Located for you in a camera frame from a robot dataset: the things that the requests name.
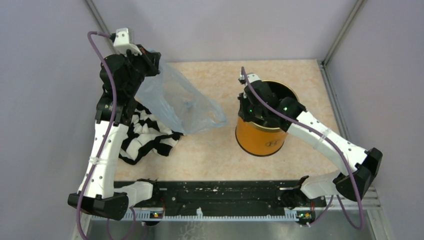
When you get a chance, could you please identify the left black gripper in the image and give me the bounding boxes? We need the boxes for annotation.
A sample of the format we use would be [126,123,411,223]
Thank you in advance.
[120,43,161,96]

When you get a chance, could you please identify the orange gold-rimmed trash bin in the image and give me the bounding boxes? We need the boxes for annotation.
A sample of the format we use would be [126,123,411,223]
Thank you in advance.
[235,80,299,157]

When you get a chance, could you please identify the translucent blue plastic trash bag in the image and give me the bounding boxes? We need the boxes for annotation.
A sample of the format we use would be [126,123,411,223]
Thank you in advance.
[135,60,228,135]

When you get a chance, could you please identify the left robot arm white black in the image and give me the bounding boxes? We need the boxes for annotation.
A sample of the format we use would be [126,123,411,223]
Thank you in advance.
[67,50,161,221]

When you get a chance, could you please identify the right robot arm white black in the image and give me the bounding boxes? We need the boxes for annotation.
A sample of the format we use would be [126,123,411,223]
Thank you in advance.
[238,79,383,206]

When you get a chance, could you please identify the black white striped cloth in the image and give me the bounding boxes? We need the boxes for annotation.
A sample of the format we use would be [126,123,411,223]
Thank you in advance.
[118,102,184,165]

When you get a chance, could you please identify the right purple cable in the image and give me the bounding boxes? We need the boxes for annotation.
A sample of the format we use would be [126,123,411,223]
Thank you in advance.
[240,66,366,231]

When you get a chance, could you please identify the purple cable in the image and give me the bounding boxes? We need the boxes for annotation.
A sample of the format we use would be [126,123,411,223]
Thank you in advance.
[75,31,147,240]
[240,66,366,231]

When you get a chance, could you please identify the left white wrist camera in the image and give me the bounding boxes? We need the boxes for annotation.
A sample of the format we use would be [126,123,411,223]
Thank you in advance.
[113,27,142,57]

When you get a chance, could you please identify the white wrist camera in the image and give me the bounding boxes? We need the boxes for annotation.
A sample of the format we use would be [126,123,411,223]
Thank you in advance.
[113,27,142,57]
[238,73,261,86]

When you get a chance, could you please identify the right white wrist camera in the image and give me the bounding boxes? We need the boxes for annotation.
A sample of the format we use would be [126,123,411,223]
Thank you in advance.
[238,73,261,86]

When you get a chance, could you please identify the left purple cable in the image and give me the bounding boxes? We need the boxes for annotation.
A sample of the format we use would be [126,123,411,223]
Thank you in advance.
[75,31,147,240]

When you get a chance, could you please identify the left aluminium corner post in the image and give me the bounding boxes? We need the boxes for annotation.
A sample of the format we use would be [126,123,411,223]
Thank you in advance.
[83,0,112,44]

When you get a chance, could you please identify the aluminium corner post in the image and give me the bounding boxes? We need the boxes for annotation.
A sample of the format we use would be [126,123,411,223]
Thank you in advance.
[83,0,112,44]
[321,0,367,69]

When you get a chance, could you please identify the right aluminium corner post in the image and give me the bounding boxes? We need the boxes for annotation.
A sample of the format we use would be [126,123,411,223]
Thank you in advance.
[321,0,367,69]

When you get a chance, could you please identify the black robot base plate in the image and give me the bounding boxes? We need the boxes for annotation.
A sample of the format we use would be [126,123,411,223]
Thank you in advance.
[135,180,327,217]

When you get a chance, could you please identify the white toothed cable duct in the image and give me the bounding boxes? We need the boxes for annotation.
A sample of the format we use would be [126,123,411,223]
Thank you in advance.
[91,207,299,222]

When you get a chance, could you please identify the aluminium frame rail front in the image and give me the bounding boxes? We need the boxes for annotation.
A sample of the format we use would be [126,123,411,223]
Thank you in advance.
[79,187,382,213]

